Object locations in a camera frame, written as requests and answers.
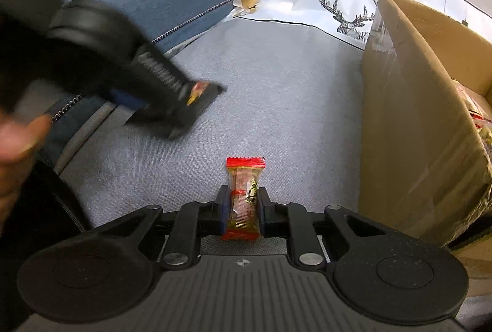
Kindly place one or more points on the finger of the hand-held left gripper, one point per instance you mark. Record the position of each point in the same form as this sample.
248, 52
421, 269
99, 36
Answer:
161, 78

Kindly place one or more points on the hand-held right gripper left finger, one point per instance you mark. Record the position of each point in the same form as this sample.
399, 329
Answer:
225, 212

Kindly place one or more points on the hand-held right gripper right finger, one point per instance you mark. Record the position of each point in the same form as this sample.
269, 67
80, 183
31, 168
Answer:
263, 212

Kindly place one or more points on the red candy packet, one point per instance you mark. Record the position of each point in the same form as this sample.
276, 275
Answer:
244, 193

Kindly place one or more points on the black snack packet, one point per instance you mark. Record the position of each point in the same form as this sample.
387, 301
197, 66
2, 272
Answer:
200, 105

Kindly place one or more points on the brown cardboard box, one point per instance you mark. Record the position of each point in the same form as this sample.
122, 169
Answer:
415, 124

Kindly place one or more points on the red and white packet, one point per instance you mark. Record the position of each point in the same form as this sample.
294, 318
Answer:
479, 117

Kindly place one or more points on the person's left hand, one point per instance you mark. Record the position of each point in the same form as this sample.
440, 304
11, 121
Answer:
19, 162

